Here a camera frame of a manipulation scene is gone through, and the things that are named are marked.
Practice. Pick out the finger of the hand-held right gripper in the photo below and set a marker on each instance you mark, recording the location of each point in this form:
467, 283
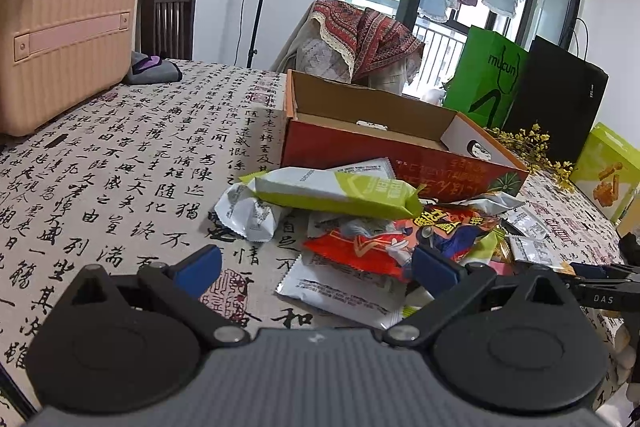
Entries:
592, 270
605, 296

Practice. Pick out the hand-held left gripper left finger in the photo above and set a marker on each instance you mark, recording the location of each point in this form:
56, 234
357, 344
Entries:
200, 266

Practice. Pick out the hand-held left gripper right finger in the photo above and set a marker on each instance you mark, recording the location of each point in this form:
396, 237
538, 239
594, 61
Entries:
436, 268

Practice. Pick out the red blue cartoon snack packet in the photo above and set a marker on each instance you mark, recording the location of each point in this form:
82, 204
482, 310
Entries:
450, 227

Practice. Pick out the small white snack packet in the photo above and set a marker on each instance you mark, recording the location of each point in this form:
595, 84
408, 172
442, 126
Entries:
535, 252
530, 224

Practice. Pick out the silver snack packet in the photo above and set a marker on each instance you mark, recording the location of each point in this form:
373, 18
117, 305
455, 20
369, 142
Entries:
500, 203

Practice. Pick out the green white snack packet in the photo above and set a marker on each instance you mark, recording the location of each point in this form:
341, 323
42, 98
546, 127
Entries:
325, 192

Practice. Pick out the orange cardboard box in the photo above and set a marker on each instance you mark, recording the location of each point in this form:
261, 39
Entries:
360, 147

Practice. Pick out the green snack box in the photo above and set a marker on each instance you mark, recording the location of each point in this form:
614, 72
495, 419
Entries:
610, 167

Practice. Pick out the calligraphy print tablecloth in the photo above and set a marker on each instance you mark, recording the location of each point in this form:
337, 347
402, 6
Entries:
125, 187

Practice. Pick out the yellow flower sprig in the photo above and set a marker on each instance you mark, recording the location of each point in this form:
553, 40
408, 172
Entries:
530, 139

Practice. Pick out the black shopping bag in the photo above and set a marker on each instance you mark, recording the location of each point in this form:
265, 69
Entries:
555, 97

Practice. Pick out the small pale ornament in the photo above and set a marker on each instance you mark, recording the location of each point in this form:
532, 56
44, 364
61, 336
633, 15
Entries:
434, 95

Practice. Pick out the green shopping bag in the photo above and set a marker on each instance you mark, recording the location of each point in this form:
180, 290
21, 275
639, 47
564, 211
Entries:
480, 77

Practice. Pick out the grey purple pouch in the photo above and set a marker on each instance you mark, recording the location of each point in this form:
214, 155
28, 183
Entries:
152, 72

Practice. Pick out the red patterned cloth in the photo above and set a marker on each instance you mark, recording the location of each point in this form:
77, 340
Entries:
370, 37

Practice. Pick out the chair with patterned red cloth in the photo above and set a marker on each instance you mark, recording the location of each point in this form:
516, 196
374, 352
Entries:
320, 57

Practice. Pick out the dark wooden chair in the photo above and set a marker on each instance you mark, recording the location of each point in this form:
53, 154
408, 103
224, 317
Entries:
165, 17

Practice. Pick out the pink ribbed suitcase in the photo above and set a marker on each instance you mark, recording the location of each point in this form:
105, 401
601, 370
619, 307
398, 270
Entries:
65, 37

